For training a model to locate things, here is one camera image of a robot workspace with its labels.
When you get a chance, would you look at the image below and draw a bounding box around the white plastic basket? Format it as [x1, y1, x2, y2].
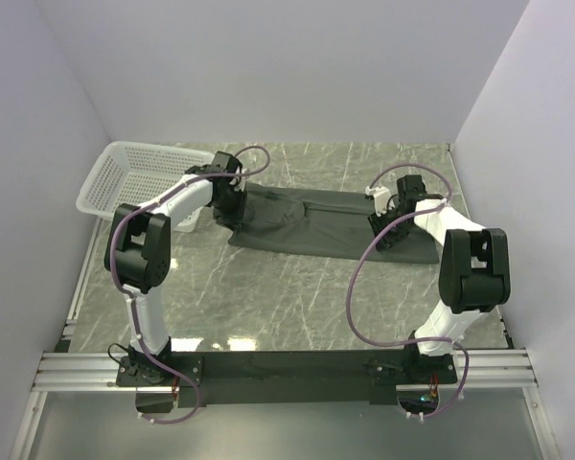
[76, 142, 214, 221]

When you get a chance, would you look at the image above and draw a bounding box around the dark grey t shirt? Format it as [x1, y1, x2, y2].
[225, 184, 441, 265]

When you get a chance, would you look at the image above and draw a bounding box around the black base beam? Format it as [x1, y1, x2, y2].
[116, 347, 458, 408]

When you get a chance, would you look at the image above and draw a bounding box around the aluminium rail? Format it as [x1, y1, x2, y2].
[32, 349, 539, 393]

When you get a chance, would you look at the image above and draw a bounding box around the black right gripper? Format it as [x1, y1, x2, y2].
[368, 206, 415, 252]

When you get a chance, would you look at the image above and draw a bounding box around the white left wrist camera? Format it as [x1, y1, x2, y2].
[365, 186, 392, 217]

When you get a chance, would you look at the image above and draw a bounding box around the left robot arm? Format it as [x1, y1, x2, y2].
[104, 151, 250, 385]

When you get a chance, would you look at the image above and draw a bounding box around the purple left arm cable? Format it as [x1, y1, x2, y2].
[108, 145, 272, 426]

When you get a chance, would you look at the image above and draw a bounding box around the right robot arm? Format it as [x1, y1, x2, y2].
[365, 174, 511, 382]

